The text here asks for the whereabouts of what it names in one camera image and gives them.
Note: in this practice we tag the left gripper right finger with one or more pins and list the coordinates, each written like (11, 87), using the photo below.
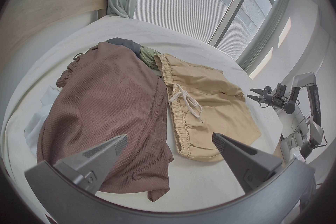
(244, 162)

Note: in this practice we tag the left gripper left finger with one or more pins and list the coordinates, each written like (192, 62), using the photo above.
(94, 162)

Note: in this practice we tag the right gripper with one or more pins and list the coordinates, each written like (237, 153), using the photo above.
(267, 99)

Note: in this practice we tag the tan shorts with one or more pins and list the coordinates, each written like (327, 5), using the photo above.
(215, 112)

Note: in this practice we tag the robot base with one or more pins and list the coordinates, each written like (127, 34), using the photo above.
(288, 146)

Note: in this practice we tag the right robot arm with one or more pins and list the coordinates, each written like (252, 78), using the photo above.
(304, 80)

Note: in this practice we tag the bed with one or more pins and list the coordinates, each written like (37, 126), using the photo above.
(183, 34)

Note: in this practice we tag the brown garment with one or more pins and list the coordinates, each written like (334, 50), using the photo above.
(105, 102)

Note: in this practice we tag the white garment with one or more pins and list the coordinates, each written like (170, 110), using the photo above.
(44, 112)

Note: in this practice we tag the green garment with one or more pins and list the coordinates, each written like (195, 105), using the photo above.
(149, 57)

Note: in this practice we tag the black garment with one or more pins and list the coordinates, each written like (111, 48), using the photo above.
(123, 43)

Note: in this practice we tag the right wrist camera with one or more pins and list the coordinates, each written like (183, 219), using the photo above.
(267, 88)

